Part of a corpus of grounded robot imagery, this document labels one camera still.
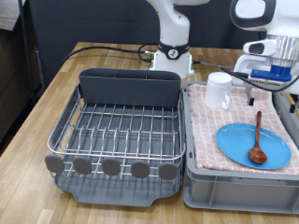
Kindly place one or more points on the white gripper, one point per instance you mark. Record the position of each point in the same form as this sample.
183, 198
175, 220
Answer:
243, 68

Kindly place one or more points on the white mug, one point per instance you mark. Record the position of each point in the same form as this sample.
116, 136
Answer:
218, 90

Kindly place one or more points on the blue plate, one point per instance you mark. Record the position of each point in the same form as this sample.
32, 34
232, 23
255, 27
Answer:
236, 143

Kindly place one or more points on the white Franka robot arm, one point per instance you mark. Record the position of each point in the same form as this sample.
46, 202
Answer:
174, 28

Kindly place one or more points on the grey dish drying rack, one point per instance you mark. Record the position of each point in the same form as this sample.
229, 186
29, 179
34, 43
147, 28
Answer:
118, 193

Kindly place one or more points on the pink checked cloth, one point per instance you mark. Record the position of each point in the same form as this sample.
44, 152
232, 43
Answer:
208, 133

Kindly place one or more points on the grey plastic crate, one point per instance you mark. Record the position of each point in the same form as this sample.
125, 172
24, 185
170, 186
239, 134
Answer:
236, 193

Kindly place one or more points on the dark grey cutlery holder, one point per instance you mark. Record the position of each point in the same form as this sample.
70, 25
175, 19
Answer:
127, 88

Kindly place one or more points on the black backdrop curtain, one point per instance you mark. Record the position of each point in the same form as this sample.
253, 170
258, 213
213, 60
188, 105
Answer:
93, 21

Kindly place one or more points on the black metal pole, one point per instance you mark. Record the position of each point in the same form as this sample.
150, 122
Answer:
26, 46

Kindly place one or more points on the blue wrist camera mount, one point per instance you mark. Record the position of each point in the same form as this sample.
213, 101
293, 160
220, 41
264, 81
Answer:
274, 72

